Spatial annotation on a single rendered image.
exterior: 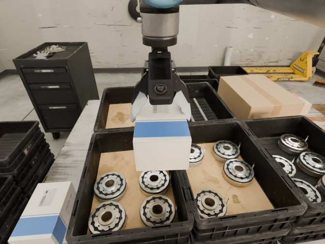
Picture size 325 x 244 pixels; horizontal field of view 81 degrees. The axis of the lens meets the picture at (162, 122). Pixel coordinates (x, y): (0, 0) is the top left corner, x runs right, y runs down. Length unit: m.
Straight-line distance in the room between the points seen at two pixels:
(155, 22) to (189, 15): 3.37
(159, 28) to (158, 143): 0.22
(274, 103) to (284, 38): 3.39
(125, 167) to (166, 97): 0.46
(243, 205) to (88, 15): 3.62
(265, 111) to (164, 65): 0.81
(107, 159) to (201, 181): 0.37
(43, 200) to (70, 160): 0.28
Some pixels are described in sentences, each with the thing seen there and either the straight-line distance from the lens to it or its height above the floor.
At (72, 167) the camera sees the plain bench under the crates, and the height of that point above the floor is 0.70.
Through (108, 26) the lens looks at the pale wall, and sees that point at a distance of 3.80.
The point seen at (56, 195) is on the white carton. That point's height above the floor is 0.79.
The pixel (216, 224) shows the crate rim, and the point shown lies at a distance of 0.54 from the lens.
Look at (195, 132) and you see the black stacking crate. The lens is 0.81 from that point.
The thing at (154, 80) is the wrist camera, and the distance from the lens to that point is 0.36.
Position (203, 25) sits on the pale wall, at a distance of 3.82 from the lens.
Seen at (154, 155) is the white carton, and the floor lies 1.09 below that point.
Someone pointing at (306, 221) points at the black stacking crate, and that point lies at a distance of 0.74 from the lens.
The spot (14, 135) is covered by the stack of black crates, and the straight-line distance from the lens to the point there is 1.79.
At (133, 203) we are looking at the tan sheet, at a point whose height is 0.83.
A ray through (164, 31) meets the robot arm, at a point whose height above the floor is 1.32.
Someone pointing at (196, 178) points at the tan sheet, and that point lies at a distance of 0.72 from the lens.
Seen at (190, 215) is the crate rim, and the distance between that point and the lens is 0.53.
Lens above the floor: 1.39
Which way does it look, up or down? 35 degrees down
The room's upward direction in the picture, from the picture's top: straight up
